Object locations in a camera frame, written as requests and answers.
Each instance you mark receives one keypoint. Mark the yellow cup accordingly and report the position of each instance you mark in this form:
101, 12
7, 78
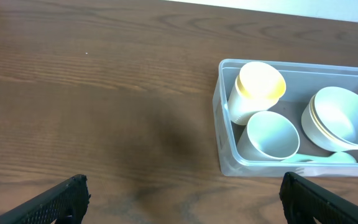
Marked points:
258, 87

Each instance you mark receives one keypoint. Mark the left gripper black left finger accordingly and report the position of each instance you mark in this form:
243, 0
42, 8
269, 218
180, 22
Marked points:
66, 202

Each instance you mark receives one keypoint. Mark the yellow bowl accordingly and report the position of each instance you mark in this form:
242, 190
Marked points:
317, 133

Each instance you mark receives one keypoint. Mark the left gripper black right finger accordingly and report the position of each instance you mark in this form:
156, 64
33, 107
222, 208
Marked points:
305, 202

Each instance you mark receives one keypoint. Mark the pale grey cup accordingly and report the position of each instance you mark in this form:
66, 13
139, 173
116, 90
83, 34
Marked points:
268, 136

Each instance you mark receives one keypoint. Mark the mint green spoon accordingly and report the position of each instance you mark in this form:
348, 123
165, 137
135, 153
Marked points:
337, 157

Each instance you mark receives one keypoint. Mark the white bowl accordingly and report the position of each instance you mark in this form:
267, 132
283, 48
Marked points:
336, 110

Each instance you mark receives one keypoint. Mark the clear plastic container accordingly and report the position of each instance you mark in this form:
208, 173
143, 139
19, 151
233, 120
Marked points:
303, 81

